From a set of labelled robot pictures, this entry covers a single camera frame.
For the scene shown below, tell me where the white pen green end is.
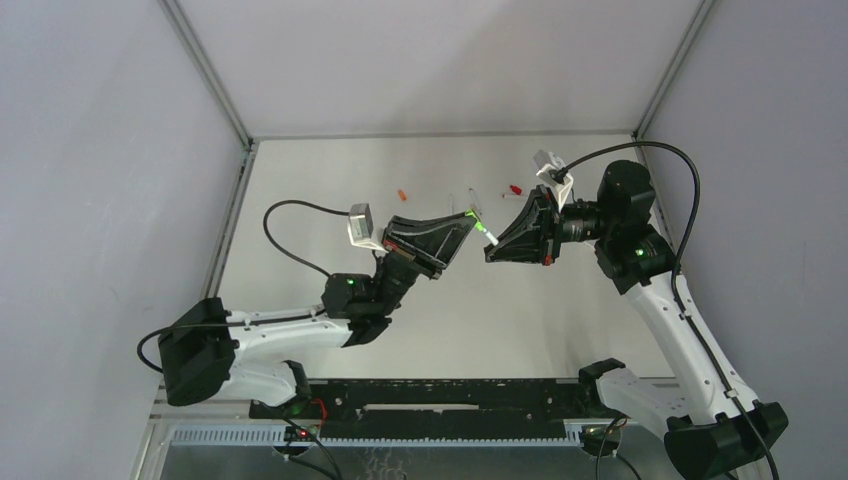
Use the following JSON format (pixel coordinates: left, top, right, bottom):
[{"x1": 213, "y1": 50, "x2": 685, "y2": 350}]
[{"x1": 482, "y1": 229, "x2": 499, "y2": 246}]

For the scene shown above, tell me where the green pen cap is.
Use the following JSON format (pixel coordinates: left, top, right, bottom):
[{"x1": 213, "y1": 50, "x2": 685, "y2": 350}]
[{"x1": 465, "y1": 209, "x2": 489, "y2": 234}]

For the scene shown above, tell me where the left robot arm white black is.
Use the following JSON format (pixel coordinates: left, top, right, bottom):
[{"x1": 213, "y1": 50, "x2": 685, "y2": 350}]
[{"x1": 152, "y1": 203, "x2": 480, "y2": 408}]

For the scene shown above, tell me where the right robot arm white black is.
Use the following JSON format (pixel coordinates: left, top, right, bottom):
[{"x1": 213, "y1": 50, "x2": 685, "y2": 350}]
[{"x1": 484, "y1": 158, "x2": 788, "y2": 479}]

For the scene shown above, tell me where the small circuit board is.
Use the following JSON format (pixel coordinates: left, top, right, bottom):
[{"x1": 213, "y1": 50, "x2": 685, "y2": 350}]
[{"x1": 283, "y1": 426, "x2": 320, "y2": 443}]

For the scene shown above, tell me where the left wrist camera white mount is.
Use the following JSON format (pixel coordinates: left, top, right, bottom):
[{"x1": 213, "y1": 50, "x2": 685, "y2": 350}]
[{"x1": 347, "y1": 203, "x2": 388, "y2": 253}]

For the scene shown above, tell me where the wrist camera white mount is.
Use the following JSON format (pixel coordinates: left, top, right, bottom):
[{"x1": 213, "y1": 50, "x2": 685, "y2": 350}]
[
  {"x1": 533, "y1": 150, "x2": 574, "y2": 210},
  {"x1": 347, "y1": 203, "x2": 388, "y2": 253}
]

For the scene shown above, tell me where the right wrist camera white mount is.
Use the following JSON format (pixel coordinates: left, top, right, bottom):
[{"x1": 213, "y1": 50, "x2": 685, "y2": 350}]
[{"x1": 533, "y1": 150, "x2": 574, "y2": 210}]

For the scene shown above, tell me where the right black camera cable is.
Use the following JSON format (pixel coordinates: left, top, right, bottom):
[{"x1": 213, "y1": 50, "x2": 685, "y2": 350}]
[{"x1": 559, "y1": 140, "x2": 783, "y2": 480}]

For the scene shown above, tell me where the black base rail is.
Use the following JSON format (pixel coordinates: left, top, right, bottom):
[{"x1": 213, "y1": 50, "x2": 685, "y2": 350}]
[{"x1": 249, "y1": 378, "x2": 616, "y2": 446}]

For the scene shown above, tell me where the aluminium frame profile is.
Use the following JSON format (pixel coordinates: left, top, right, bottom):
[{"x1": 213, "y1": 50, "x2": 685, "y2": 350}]
[{"x1": 196, "y1": 142, "x2": 258, "y2": 304}]

